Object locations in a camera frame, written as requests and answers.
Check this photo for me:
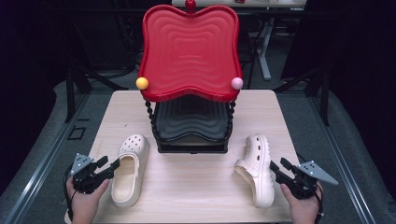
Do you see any grey metal floor rail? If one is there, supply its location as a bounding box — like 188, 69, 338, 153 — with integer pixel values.
306, 92, 379, 224
0, 92, 92, 224

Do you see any person's right hand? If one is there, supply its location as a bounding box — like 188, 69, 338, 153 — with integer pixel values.
279, 181, 325, 224

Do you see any white desk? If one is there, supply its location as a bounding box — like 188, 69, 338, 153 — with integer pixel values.
171, 0, 307, 82

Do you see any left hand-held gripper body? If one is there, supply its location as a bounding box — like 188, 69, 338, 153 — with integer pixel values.
69, 152, 114, 195

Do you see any cream clog shoe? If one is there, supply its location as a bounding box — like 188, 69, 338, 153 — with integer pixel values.
233, 133, 276, 209
110, 133, 151, 208

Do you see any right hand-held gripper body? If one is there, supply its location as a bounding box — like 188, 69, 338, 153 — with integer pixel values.
283, 160, 339, 201

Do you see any red and black two-tier rack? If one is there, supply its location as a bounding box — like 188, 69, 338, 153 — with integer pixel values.
135, 0, 245, 154

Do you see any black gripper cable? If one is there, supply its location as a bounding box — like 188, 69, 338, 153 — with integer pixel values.
313, 182, 325, 219
63, 166, 78, 222

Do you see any black metal stand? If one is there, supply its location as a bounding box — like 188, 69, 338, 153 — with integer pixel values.
274, 66, 331, 127
64, 31, 129, 124

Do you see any person's left hand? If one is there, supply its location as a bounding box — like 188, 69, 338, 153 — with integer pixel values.
65, 178, 112, 224

